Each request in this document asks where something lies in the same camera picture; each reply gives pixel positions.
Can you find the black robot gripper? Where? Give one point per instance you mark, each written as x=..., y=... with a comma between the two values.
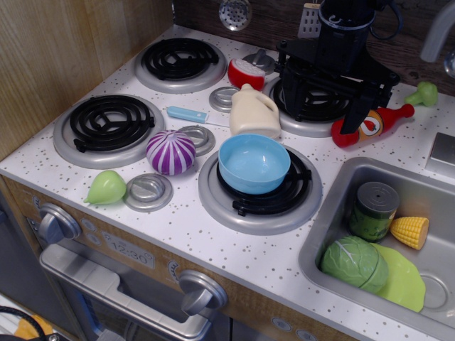
x=337, y=61

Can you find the green toy pear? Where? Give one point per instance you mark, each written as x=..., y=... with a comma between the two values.
x=107, y=187

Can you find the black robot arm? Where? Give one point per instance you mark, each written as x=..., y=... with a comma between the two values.
x=351, y=15

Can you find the light blue plastic bowl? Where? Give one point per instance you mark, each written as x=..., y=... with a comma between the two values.
x=253, y=164

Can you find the back right black burner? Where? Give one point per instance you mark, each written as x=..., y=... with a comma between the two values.
x=321, y=108

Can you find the black burner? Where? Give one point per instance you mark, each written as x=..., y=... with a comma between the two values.
x=107, y=131
x=321, y=108
x=289, y=206
x=180, y=66

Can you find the red toy ketchup bottle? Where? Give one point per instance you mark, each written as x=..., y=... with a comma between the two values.
x=376, y=122

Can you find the silver hanging spatula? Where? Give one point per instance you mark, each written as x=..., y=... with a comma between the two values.
x=309, y=26

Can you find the silver stovetop knob back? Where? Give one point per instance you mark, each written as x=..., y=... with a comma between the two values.
x=261, y=60

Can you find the silver stovetop knob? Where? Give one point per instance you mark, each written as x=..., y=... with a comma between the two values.
x=202, y=138
x=148, y=193
x=261, y=60
x=220, y=99

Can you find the cream toy detergent jug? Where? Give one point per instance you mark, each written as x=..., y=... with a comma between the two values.
x=253, y=112

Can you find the green toy broccoli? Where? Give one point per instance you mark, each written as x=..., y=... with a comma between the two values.
x=426, y=94

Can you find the silver stovetop knob upper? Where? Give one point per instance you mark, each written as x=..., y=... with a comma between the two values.
x=220, y=99

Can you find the front right black burner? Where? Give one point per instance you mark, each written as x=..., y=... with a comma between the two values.
x=289, y=206

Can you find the silver hanging strainer spoon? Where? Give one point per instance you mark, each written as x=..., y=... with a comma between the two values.
x=235, y=15

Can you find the green toy tin can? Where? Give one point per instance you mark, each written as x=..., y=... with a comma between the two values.
x=373, y=211

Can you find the silver stovetop knob middle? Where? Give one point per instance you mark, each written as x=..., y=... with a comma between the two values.
x=202, y=138

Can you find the silver faucet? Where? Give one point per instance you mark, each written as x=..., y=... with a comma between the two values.
x=437, y=34

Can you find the silver metal sink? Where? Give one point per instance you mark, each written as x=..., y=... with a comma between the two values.
x=420, y=196

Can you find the back left black burner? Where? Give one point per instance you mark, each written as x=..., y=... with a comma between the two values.
x=180, y=66

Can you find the yellow toy corn piece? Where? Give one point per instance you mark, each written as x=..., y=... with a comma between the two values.
x=411, y=231

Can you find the purple striped toy onion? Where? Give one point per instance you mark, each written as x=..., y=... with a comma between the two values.
x=171, y=152

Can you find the green toy cabbage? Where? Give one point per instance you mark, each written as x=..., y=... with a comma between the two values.
x=356, y=262

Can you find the silver stovetop knob front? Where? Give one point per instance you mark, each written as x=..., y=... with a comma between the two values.
x=148, y=193

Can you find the light green plastic plate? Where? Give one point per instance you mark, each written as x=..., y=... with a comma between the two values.
x=404, y=285

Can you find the front left black burner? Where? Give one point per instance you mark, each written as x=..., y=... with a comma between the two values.
x=107, y=131

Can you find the silver oven dial right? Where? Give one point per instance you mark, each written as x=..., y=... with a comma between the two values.
x=200, y=292

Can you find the silver oven dial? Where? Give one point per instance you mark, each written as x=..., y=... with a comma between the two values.
x=200, y=292
x=56, y=224

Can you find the oven clock display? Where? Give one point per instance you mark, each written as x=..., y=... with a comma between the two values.
x=129, y=250

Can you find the silver oven dial left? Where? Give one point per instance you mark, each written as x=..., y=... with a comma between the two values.
x=56, y=224

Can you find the blue handled toy knife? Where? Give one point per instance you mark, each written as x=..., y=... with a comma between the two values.
x=216, y=118

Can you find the silver oven door handle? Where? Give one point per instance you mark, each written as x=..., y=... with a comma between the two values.
x=108, y=311

